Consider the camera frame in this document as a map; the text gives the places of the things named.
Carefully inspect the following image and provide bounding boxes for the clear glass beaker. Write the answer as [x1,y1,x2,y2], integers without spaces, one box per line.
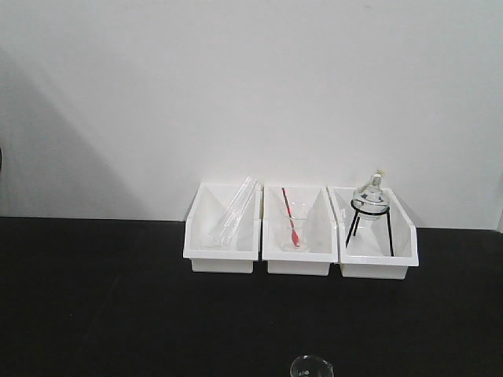
[289,355,335,377]

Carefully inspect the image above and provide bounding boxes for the clear glass test tubes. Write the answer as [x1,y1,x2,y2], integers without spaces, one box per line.
[205,176,257,248]

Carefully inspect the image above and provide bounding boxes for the left white storage bin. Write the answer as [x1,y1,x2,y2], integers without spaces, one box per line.
[183,183,263,274]

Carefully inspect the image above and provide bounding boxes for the white storage bin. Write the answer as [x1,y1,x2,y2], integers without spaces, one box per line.
[183,183,263,274]
[262,185,339,276]
[328,186,419,280]

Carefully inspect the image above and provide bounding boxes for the middle white storage bin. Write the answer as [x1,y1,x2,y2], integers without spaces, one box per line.
[262,185,339,276]

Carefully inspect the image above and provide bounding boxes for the red striped brush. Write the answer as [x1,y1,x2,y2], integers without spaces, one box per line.
[281,187,300,247]

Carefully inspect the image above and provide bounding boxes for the black metal tripod stand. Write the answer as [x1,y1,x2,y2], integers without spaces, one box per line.
[345,199,395,257]

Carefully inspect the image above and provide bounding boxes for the glass alcohol lamp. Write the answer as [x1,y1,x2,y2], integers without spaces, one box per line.
[351,170,390,221]

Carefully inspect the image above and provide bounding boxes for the right white storage bin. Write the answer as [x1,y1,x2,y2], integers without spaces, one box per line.
[328,186,419,280]

